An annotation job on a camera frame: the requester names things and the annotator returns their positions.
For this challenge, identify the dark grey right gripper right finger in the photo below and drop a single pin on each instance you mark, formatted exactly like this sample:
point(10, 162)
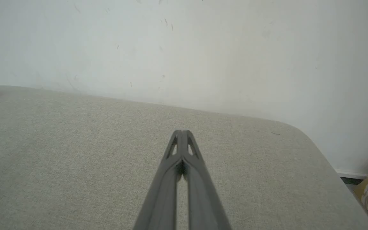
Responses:
point(203, 204)

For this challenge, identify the beige fabric sofa cushion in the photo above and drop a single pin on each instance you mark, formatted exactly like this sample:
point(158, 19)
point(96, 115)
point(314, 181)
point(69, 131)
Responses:
point(75, 159)

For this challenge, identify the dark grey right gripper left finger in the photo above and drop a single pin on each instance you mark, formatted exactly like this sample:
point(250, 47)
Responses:
point(161, 204)

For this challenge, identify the white baseboard strip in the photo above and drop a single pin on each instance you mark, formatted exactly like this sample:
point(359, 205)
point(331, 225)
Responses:
point(351, 174)

